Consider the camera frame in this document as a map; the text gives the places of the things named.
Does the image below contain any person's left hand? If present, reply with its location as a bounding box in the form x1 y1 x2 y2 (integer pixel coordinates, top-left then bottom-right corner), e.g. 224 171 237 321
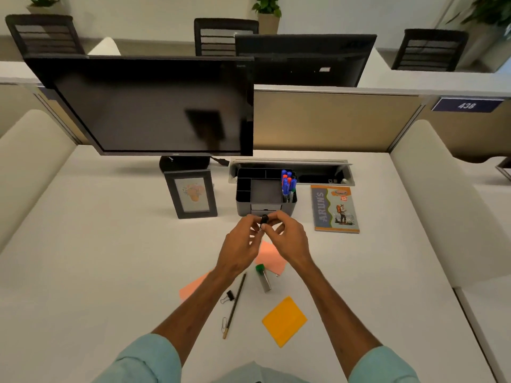
216 214 265 276

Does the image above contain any person's right hand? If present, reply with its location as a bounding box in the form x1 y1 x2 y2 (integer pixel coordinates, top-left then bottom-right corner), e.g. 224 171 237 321
260 210 317 274

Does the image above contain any person's left forearm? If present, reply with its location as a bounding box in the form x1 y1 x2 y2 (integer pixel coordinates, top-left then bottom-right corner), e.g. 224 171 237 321
153 264 250 365

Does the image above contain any person's right forearm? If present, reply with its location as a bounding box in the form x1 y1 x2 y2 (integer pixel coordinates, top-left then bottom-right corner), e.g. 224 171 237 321
288 260 383 377

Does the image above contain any pink sticky note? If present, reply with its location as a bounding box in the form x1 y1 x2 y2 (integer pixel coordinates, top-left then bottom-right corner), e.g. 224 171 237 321
254 241 288 277
178 271 211 302

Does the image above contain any black desk organizer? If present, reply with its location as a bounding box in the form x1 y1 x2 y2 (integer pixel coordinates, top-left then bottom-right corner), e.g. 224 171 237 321
236 167 298 218

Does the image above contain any green capped grey tube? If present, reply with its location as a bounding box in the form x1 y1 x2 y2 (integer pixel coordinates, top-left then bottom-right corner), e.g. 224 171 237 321
255 264 272 293

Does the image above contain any bunch of blue red markers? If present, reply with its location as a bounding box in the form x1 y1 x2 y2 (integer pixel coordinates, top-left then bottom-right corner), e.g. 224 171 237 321
281 169 298 203

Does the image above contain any illustrated notebook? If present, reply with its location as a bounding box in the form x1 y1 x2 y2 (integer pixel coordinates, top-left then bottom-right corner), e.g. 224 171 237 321
311 184 360 234

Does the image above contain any dark pencil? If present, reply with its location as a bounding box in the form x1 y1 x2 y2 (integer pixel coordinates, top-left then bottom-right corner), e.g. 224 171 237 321
222 273 247 340

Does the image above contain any orange sticky note pad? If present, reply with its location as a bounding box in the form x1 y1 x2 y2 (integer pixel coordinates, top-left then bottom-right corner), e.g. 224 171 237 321
262 297 308 348

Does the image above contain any black monitor stand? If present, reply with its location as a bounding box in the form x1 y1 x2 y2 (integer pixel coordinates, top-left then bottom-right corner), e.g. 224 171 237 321
159 155 211 174

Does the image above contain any beige desk partition panel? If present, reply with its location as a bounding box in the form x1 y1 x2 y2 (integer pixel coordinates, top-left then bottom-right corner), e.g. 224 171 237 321
253 85 424 153

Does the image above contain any large black computer monitor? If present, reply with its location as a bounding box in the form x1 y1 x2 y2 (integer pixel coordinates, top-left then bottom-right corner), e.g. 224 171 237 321
24 53 255 157

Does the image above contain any light teal shirt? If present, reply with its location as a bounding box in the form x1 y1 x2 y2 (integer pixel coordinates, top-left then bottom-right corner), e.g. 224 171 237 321
93 334 421 383

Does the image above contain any black monitor with white sticker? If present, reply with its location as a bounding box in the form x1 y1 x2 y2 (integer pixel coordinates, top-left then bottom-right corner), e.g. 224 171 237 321
235 34 378 88

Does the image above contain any black slatted office chair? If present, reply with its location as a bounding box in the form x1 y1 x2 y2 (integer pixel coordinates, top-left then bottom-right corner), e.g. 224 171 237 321
194 18 259 57
392 29 469 72
5 14 85 57

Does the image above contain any green potted plant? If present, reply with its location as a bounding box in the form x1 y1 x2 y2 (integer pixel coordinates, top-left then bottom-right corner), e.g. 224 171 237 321
18 0 63 15
446 0 511 73
252 0 282 35

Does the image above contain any blue desk number sign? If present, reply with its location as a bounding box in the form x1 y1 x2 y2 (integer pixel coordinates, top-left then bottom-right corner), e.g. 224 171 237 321
431 97 505 113

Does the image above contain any dark grey photo frame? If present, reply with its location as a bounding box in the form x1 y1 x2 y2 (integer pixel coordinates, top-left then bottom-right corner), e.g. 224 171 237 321
164 169 218 219

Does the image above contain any silver desk cable box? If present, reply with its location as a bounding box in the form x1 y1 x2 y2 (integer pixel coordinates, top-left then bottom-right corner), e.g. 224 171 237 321
228 159 355 187

